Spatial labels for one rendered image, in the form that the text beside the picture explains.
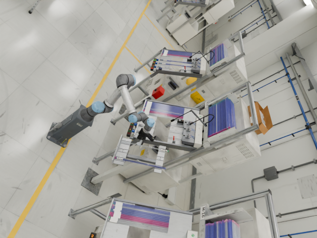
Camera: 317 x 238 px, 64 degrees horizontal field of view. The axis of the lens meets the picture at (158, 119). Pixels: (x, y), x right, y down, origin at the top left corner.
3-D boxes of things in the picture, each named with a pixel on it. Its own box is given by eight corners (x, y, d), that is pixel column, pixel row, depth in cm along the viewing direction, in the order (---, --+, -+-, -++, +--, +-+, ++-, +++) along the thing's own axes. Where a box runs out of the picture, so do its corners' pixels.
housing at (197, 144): (192, 151, 282) (194, 142, 272) (194, 122, 318) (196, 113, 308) (199, 152, 281) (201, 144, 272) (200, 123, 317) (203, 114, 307)
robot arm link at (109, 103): (94, 107, 264) (123, 71, 238) (104, 106, 277) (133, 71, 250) (100, 116, 261) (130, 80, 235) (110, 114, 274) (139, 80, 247)
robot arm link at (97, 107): (85, 106, 254) (93, 100, 247) (95, 105, 265) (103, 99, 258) (89, 117, 252) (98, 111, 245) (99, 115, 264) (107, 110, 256)
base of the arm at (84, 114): (78, 116, 255) (84, 112, 249) (82, 106, 265) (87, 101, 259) (90, 124, 263) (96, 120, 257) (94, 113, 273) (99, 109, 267)
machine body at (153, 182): (112, 171, 331) (145, 156, 298) (126, 134, 382) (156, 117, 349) (145, 196, 358) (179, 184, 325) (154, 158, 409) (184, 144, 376)
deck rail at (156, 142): (133, 140, 283) (133, 137, 279) (133, 139, 285) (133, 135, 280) (195, 152, 279) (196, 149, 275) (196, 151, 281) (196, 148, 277)
